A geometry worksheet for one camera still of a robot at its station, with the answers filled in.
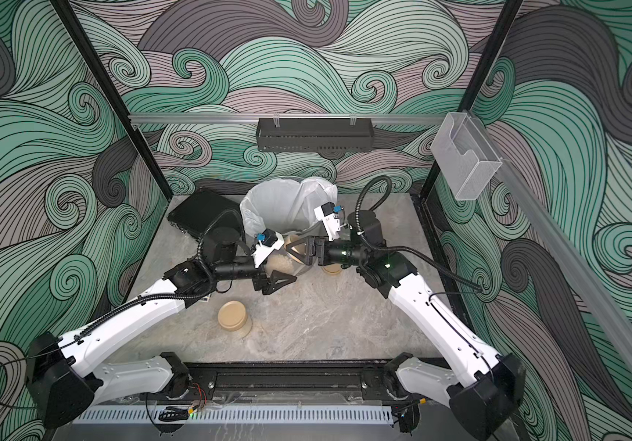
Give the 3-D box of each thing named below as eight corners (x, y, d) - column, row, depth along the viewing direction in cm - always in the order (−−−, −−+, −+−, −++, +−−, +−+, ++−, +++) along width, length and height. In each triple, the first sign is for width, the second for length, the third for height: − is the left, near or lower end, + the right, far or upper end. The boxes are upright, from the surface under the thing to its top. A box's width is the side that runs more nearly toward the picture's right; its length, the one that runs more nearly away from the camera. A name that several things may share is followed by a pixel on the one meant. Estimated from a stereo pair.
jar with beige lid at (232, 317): (224, 340, 83) (214, 327, 75) (229, 315, 88) (220, 300, 80) (250, 340, 83) (243, 327, 75) (253, 315, 88) (247, 300, 80)
